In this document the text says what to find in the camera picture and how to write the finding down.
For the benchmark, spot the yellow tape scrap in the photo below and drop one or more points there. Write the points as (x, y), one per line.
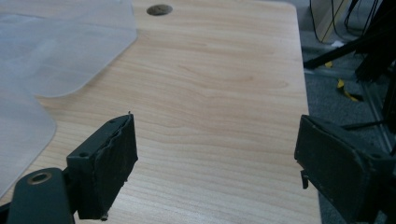
(328, 64)
(345, 90)

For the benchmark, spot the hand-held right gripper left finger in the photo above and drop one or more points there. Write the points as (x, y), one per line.
(107, 168)

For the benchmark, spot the translucent plastic sheet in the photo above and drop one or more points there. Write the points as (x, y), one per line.
(59, 49)
(21, 137)

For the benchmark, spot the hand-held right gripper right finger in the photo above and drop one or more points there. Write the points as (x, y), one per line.
(339, 168)

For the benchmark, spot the black tripod stand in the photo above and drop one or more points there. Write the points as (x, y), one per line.
(367, 46)

